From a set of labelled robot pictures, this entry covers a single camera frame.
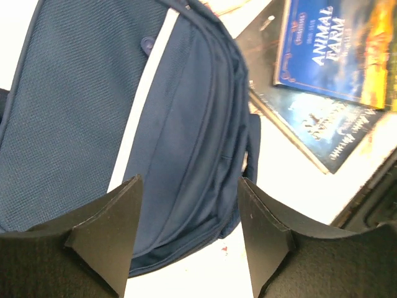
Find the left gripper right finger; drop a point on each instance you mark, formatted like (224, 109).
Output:
(292, 255)

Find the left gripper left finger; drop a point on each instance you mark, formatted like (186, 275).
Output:
(84, 253)

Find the navy blue student backpack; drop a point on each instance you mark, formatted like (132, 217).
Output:
(106, 90)

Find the dark blue hardcover book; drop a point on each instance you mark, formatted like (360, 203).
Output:
(325, 130)

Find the Animal Farm blue book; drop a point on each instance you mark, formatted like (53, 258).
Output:
(342, 49)

